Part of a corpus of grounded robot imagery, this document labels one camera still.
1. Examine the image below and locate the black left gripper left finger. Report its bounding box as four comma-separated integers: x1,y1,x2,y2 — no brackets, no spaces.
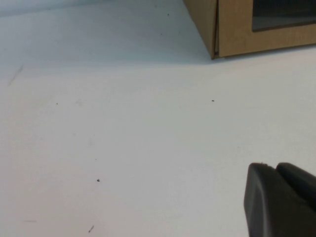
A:
243,162,316,237

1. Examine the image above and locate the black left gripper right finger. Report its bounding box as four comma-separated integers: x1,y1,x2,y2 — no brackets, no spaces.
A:
276,162,316,210

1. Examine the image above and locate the brown cardboard shoe box drawer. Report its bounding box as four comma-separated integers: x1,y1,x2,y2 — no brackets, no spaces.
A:
216,0,316,58

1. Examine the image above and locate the brown cardboard shoe box sleeve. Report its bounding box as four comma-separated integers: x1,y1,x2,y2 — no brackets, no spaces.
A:
182,0,220,60

